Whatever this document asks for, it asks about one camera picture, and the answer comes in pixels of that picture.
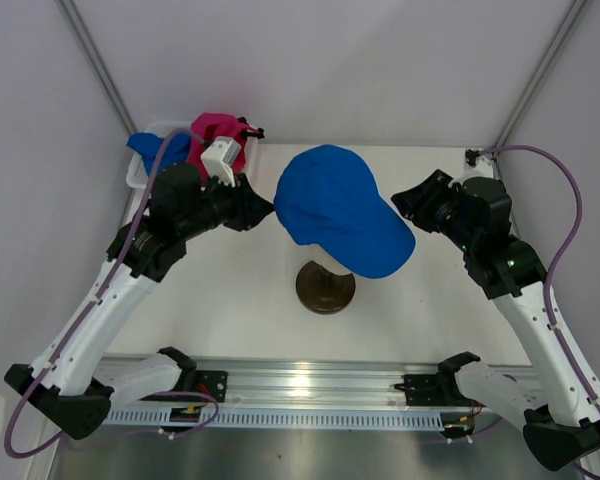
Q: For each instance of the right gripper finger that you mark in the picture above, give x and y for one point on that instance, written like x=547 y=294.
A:
x=425 y=220
x=422 y=201

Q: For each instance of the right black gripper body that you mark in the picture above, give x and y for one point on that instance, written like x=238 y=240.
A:
x=447 y=205

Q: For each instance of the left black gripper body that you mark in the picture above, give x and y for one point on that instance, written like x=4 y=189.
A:
x=216 y=205

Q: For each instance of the blue baseball cap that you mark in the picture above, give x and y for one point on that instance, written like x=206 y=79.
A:
x=328 y=196

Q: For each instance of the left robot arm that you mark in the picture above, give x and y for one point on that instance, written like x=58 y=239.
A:
x=62 y=383

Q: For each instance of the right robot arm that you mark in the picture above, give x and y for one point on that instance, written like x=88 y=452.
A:
x=561 y=424

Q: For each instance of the pink baseball cap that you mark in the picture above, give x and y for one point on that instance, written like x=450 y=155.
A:
x=209 y=126

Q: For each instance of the white plastic basket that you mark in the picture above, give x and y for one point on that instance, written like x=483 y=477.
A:
x=136 y=176

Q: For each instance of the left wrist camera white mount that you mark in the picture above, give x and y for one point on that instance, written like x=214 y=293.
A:
x=218 y=159

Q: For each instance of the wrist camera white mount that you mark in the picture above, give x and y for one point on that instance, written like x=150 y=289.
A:
x=475 y=157
x=218 y=159

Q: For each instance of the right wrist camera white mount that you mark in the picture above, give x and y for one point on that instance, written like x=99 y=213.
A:
x=475 y=157

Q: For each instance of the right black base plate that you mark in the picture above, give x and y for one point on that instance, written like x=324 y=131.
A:
x=423 y=390

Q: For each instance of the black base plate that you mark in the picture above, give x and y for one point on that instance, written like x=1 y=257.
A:
x=210 y=382
x=423 y=390

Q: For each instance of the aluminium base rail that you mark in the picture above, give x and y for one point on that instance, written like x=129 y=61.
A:
x=317 y=385

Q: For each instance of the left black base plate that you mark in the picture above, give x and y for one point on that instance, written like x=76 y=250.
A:
x=210 y=382

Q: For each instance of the white slotted cable duct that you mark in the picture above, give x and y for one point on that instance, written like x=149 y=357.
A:
x=189 y=417

